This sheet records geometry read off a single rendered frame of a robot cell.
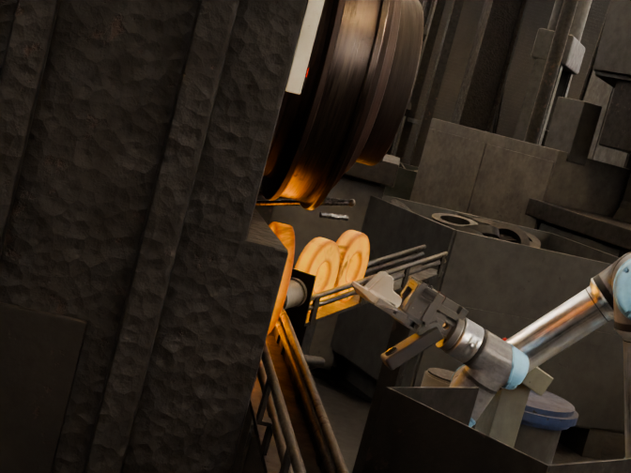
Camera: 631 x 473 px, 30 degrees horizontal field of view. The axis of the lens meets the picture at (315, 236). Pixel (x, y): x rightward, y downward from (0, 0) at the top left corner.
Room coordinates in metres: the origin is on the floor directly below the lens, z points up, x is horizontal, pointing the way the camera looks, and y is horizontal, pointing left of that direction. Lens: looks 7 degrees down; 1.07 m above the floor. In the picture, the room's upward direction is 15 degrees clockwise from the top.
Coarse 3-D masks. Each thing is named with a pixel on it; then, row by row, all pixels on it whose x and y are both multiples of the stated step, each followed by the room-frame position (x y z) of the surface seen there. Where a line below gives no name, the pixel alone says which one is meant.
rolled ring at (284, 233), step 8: (272, 224) 1.93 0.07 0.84; (280, 224) 1.92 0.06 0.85; (280, 232) 1.89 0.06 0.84; (288, 232) 1.90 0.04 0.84; (288, 240) 1.88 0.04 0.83; (288, 248) 1.87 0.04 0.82; (288, 256) 1.86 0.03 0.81; (288, 264) 1.85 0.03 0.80; (288, 272) 1.85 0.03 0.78; (288, 280) 1.85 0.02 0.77; (280, 288) 1.84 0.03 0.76; (280, 296) 1.84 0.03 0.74; (280, 304) 1.84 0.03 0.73; (280, 312) 1.85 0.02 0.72; (272, 320) 1.86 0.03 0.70; (272, 328) 1.88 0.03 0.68
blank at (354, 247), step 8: (352, 232) 2.52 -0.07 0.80; (360, 232) 2.54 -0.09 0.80; (344, 240) 2.49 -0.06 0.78; (352, 240) 2.49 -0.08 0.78; (360, 240) 2.53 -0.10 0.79; (368, 240) 2.57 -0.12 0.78; (344, 248) 2.48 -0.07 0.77; (352, 248) 2.50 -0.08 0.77; (360, 248) 2.54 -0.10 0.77; (368, 248) 2.58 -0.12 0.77; (344, 256) 2.47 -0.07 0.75; (352, 256) 2.51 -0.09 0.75; (360, 256) 2.56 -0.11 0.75; (368, 256) 2.60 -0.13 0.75; (344, 264) 2.48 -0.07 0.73; (352, 264) 2.57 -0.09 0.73; (360, 264) 2.57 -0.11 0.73; (344, 272) 2.49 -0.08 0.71; (352, 272) 2.57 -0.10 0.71; (360, 272) 2.57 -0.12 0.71; (336, 280) 2.47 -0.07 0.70; (344, 280) 2.50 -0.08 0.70; (352, 280) 2.55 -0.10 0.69; (352, 288) 2.56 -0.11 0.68; (352, 296) 2.57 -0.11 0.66
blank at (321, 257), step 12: (312, 240) 2.37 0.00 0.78; (324, 240) 2.38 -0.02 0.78; (312, 252) 2.34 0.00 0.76; (324, 252) 2.37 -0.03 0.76; (336, 252) 2.43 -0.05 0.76; (300, 264) 2.33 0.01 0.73; (312, 264) 2.33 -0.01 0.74; (324, 264) 2.42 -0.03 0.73; (336, 264) 2.44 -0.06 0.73; (324, 276) 2.43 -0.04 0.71; (336, 276) 2.46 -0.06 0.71; (324, 288) 2.42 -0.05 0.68
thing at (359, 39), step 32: (352, 0) 1.73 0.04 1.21; (384, 0) 1.73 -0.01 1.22; (352, 32) 1.71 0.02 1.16; (352, 64) 1.71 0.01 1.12; (352, 96) 1.72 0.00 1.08; (320, 128) 1.73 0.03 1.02; (352, 128) 1.72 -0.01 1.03; (320, 160) 1.76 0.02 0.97; (288, 192) 1.85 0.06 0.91; (320, 192) 1.81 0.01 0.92
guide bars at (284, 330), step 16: (288, 320) 1.83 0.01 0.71; (288, 336) 1.76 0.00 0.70; (288, 352) 1.73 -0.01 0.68; (304, 368) 1.61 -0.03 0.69; (304, 384) 1.60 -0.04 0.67; (304, 400) 1.55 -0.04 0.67; (320, 416) 1.44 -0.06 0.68; (320, 432) 1.44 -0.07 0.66; (320, 448) 1.39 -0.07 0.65; (336, 448) 1.34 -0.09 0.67; (320, 464) 1.42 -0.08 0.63; (336, 464) 1.30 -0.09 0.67
